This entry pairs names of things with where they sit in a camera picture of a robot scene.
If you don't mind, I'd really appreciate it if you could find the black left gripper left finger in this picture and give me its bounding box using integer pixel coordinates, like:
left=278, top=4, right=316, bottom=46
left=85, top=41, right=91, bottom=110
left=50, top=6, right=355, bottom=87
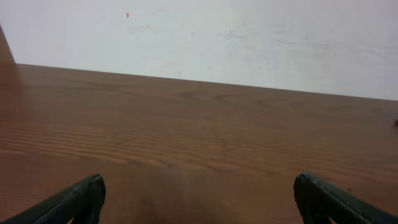
left=2, top=174, right=106, bottom=224

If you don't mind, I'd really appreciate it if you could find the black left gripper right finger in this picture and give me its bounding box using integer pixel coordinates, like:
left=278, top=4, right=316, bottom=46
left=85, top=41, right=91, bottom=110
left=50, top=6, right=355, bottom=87
left=294, top=172, right=397, bottom=224

